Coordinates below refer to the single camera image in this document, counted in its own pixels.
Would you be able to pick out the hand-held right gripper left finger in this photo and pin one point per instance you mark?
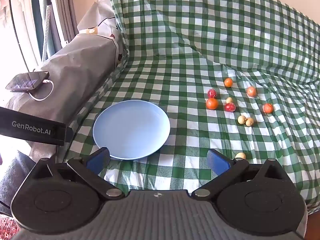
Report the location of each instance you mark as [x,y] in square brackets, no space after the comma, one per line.
[96,160]

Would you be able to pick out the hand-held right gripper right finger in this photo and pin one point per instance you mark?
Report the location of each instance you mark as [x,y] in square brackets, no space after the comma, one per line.
[218,161]

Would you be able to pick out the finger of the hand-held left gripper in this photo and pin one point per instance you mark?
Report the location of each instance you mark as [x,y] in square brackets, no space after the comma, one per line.
[68,135]

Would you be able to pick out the light blue plate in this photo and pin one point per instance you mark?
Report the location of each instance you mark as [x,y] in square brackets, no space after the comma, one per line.
[130,130]

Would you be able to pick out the beige longan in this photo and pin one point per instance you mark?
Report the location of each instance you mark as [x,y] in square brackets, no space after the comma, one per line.
[249,121]
[240,155]
[241,119]
[229,100]

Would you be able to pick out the small red fruit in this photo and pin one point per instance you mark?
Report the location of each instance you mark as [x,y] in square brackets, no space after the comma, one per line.
[230,107]
[212,93]

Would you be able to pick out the plastic-wrapped mandarin orange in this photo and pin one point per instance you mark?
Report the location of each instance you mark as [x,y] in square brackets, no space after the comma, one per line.
[251,91]
[268,108]

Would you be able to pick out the black smartphone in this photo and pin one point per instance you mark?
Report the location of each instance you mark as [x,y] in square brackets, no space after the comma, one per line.
[27,80]

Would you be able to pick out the grey textured cushion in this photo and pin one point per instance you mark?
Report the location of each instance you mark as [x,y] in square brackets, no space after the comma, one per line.
[15,172]

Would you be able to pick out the grey sofa armrest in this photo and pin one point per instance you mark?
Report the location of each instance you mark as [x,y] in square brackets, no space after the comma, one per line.
[80,62]

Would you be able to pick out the red patterned cloth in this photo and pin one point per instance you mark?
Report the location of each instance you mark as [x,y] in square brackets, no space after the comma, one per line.
[7,226]

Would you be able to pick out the beige cloth label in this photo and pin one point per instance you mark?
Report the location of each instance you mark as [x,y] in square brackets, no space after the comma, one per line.
[91,30]

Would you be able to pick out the green checked cloth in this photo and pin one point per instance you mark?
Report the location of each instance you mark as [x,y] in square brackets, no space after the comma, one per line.
[200,42]

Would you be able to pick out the grey curtain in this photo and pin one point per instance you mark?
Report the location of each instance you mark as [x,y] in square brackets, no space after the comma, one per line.
[63,7]

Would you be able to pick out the white window frame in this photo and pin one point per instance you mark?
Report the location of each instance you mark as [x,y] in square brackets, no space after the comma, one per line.
[25,30]

